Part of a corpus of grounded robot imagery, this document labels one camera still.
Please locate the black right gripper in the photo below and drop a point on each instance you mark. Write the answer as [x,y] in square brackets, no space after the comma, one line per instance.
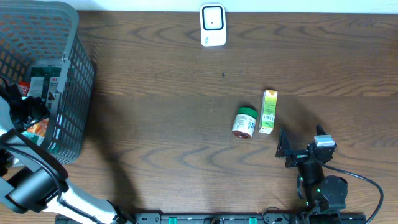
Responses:
[285,150]

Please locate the green yellow juice carton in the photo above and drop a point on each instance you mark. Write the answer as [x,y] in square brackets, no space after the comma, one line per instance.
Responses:
[269,102]

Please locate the white jar green lid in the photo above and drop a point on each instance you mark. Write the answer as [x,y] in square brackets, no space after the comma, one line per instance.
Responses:
[245,123]

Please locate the small orange box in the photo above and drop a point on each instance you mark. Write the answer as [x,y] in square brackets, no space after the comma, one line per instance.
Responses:
[39,129]

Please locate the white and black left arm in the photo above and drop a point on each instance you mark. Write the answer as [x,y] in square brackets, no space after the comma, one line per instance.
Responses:
[42,185]

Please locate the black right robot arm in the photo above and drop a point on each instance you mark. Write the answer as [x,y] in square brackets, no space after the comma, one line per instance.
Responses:
[325,195]

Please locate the white barcode scanner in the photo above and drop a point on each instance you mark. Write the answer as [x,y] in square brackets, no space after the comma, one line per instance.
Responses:
[213,25]

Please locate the green 3M package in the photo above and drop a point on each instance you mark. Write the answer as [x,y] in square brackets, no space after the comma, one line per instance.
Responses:
[43,83]

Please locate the red sachet packet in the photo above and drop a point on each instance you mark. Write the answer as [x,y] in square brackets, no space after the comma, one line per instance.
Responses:
[23,88]

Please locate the dark grey plastic mesh basket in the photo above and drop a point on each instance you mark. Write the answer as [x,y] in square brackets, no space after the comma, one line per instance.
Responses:
[45,34]

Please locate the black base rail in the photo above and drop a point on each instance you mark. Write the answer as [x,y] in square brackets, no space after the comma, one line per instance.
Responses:
[268,218]

